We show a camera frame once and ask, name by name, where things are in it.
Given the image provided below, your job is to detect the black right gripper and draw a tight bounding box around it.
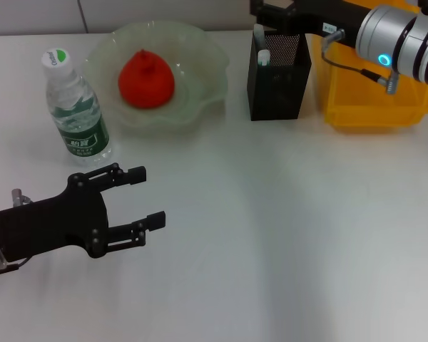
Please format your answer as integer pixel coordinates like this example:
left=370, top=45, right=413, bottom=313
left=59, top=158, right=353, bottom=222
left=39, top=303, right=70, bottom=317
left=249, top=0, right=375, bottom=46

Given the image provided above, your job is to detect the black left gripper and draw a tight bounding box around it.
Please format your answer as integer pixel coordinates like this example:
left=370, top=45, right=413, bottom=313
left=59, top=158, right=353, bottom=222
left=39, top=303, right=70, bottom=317
left=0, top=162, right=167, bottom=264

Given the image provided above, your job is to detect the grey marker pen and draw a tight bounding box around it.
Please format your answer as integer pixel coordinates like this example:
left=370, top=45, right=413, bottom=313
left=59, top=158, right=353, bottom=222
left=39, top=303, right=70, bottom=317
left=253, top=24, right=267, bottom=49

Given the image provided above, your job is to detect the green pen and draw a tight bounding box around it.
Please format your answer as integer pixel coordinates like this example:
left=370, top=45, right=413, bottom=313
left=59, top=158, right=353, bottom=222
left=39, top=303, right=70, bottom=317
left=257, top=48, right=272, bottom=68

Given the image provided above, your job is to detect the clear water bottle green label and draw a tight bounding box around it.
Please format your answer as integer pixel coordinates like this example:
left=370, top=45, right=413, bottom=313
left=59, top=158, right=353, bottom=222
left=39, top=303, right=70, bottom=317
left=41, top=48, right=113, bottom=167

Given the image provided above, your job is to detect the red fruit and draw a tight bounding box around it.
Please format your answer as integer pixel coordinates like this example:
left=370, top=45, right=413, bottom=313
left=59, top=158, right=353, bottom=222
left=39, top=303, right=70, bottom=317
left=118, top=49, right=175, bottom=109

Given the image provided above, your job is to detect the black mesh pen holder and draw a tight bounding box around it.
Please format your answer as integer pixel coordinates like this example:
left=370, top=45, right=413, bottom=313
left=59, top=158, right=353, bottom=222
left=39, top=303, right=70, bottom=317
left=247, top=30, right=313, bottom=122

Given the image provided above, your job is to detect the translucent glass fruit plate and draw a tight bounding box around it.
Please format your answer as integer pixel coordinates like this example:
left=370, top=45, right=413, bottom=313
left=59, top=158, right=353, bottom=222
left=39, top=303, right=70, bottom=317
left=85, top=20, right=231, bottom=135

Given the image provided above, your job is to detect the yellow plastic storage bin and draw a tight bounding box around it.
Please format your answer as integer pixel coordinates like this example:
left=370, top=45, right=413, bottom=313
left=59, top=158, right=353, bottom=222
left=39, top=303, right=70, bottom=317
left=312, top=0, right=428, bottom=128

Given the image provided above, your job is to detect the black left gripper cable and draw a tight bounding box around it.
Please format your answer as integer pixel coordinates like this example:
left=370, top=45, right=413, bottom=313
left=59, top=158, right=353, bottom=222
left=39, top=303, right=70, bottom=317
left=0, top=255, right=33, bottom=277

